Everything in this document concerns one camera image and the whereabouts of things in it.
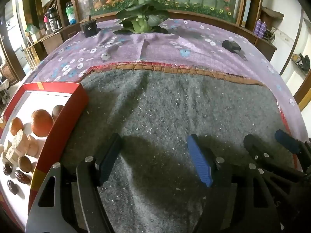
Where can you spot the pink bottle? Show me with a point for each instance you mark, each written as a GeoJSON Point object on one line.
{"type": "Point", "coordinates": [46, 21]}

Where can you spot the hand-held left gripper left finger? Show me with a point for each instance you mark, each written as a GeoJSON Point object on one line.
{"type": "Point", "coordinates": [110, 155]}

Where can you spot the green bok choy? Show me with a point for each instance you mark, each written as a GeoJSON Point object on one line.
{"type": "Point", "coordinates": [142, 17]}

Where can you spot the grey felt mat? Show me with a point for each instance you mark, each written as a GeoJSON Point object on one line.
{"type": "Point", "coordinates": [170, 116]}

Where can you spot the brown round fruit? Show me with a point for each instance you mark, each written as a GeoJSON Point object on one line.
{"type": "Point", "coordinates": [57, 111]}
{"type": "Point", "coordinates": [24, 163]}

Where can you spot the red cardboard box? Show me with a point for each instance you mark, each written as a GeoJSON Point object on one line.
{"type": "Point", "coordinates": [60, 131]}

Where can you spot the red date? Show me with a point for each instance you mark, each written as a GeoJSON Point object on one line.
{"type": "Point", "coordinates": [12, 187]}
{"type": "Point", "coordinates": [7, 168]}
{"type": "Point", "coordinates": [22, 176]}

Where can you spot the wooden wall bracket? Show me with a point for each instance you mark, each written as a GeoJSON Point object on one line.
{"type": "Point", "coordinates": [272, 14]}

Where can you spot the large orange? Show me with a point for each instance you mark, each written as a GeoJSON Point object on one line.
{"type": "Point", "coordinates": [41, 123]}

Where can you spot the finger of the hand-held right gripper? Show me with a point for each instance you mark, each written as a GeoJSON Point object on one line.
{"type": "Point", "coordinates": [252, 143]}
{"type": "Point", "coordinates": [286, 138]}

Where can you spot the green plastic bottle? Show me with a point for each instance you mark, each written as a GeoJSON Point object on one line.
{"type": "Point", "coordinates": [70, 13]}

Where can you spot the green plastic bag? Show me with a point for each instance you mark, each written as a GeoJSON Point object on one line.
{"type": "Point", "coordinates": [32, 29]}

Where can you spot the small orange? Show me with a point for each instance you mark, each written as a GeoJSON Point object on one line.
{"type": "Point", "coordinates": [15, 126]}

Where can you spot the dark thermos jug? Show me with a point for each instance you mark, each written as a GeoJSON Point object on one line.
{"type": "Point", "coordinates": [52, 17]}

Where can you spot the peach cylinder chunk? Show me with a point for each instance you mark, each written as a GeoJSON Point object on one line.
{"type": "Point", "coordinates": [34, 148]}

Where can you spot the small black device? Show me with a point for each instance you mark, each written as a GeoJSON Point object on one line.
{"type": "Point", "coordinates": [230, 45]}

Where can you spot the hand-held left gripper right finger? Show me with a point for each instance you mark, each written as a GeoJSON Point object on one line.
{"type": "Point", "coordinates": [200, 160]}

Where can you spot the purple floral cloth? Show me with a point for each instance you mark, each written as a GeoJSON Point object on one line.
{"type": "Point", "coordinates": [170, 41]}

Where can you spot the black motor block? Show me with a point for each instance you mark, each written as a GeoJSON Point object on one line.
{"type": "Point", "coordinates": [88, 28]}

